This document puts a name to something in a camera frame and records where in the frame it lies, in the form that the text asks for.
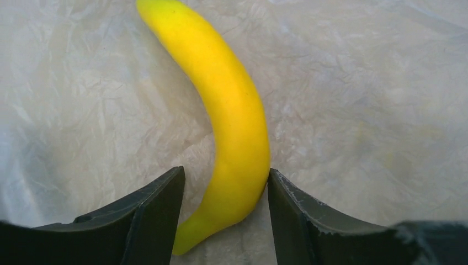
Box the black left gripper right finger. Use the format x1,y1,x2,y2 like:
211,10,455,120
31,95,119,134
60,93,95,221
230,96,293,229
268,169,467,265

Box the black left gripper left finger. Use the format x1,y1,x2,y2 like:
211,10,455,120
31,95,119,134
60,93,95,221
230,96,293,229
1,166,185,264

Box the yellow fake fruit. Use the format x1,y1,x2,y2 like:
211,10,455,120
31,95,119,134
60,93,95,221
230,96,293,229
136,1,270,256

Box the translucent printed plastic bag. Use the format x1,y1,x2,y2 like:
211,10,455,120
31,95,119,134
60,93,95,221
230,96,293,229
1,1,467,264

